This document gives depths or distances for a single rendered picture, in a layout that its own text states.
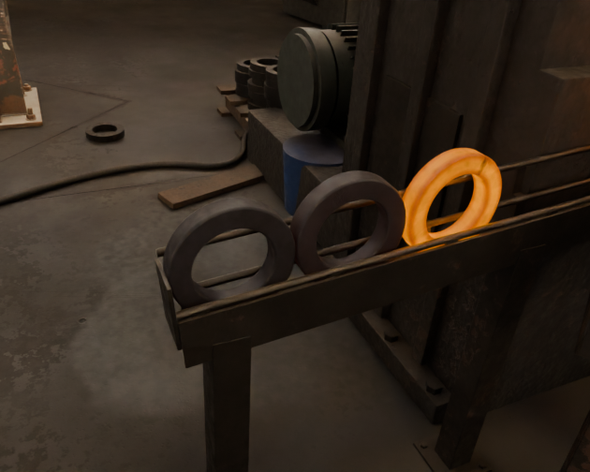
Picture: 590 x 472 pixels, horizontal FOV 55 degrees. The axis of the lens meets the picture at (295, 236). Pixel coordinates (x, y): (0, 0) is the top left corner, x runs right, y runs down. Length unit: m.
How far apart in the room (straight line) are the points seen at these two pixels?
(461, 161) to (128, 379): 1.05
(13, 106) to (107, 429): 2.15
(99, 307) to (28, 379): 0.31
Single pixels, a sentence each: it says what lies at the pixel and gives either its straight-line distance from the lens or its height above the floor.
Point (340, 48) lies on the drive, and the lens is 2.14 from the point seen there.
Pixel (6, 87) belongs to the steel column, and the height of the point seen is 0.17.
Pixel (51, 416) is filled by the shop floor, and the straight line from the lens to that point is 1.55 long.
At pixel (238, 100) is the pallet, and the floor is 0.14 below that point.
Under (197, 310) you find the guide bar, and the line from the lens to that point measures 0.78.
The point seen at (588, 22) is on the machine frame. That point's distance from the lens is 1.17.
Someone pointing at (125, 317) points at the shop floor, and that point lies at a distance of 1.77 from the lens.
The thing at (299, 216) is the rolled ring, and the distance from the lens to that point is 0.80.
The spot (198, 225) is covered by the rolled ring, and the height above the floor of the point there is 0.75.
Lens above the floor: 1.12
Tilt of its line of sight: 32 degrees down
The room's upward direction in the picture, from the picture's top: 4 degrees clockwise
